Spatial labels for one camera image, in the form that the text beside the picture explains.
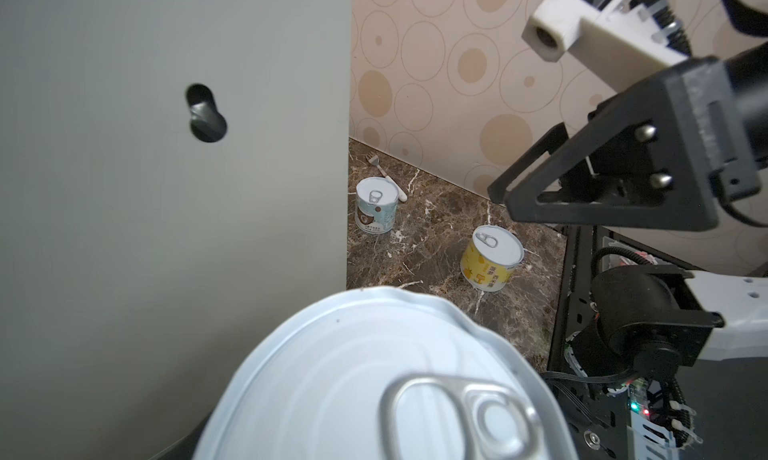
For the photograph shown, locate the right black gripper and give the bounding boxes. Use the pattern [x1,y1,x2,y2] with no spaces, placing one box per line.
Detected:
[487,45,767,232]

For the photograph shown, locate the yellow can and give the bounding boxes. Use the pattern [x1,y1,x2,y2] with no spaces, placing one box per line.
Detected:
[460,225,525,293]

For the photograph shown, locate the brown orange label can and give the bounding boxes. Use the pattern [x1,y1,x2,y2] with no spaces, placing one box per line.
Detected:
[194,287,577,459]

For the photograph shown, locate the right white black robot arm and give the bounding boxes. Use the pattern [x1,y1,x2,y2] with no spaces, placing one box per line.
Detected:
[488,46,767,383]

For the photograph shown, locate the teal flat can right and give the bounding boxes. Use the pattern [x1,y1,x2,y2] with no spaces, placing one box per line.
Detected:
[354,177,399,235]

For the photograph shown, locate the grey metal cabinet box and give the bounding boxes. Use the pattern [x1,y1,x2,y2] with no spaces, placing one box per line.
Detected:
[1,0,351,459]

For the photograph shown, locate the white handle fork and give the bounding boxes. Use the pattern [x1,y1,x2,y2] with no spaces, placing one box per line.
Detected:
[367,154,408,203]

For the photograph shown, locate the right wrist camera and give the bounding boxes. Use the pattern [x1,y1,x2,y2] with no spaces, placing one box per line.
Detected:
[522,0,689,92]

